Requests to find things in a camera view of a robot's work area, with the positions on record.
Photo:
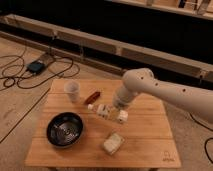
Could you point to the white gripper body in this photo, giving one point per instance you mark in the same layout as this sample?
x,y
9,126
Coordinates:
x,y
121,116

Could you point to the clear plastic bottle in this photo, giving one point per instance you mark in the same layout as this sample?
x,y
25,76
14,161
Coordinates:
x,y
105,111

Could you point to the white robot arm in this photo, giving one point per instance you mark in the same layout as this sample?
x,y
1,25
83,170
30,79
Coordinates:
x,y
195,100

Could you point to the black ceramic bowl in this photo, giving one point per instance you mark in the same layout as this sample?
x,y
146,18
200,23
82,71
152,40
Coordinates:
x,y
64,129

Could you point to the white sponge block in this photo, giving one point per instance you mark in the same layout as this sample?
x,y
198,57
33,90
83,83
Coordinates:
x,y
112,143

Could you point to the red-brown sausage snack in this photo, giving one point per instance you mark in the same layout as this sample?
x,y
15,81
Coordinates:
x,y
92,98

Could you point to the wooden table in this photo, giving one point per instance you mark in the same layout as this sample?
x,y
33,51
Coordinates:
x,y
148,139

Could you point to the translucent plastic cup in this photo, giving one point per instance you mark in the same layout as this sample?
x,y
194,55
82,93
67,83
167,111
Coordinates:
x,y
72,88

